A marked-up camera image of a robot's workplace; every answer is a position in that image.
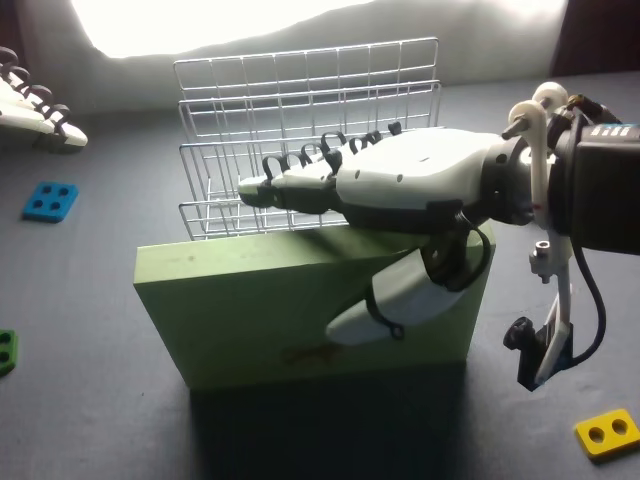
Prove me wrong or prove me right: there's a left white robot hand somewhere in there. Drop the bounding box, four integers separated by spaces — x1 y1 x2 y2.
0 47 89 154

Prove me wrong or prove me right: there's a yellow rectangular two-hole block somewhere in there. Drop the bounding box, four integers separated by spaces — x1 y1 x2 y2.
573 408 640 462

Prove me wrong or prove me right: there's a green block with holes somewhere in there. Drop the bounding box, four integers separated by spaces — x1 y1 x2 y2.
0 328 20 379

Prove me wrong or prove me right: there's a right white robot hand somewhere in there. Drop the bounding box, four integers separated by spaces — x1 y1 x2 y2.
237 121 504 349

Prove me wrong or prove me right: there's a white backdrop sheet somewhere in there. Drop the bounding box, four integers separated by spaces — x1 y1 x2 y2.
19 0 569 119

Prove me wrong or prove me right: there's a light green rectangular block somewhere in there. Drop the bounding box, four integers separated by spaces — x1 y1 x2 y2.
132 222 499 394

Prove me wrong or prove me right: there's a grey table cloth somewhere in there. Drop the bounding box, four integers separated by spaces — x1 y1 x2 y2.
0 69 640 480

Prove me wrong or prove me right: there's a blue square four-hole block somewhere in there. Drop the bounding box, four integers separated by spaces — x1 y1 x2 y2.
21 181 80 224

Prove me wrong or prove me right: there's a wire metal rack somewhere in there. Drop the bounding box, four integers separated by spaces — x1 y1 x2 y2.
172 35 446 242

